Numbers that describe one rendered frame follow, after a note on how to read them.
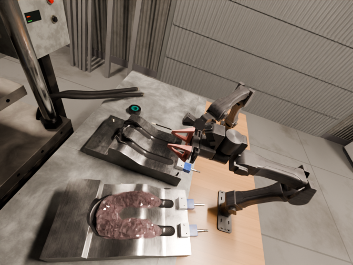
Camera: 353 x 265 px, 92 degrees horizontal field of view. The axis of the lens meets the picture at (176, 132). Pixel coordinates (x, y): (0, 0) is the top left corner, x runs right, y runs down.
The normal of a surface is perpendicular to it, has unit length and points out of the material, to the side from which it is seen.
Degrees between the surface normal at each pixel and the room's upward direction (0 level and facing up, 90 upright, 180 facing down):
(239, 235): 0
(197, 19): 90
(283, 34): 90
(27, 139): 0
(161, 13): 90
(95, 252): 0
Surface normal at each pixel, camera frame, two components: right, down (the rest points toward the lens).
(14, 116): 0.26, -0.65
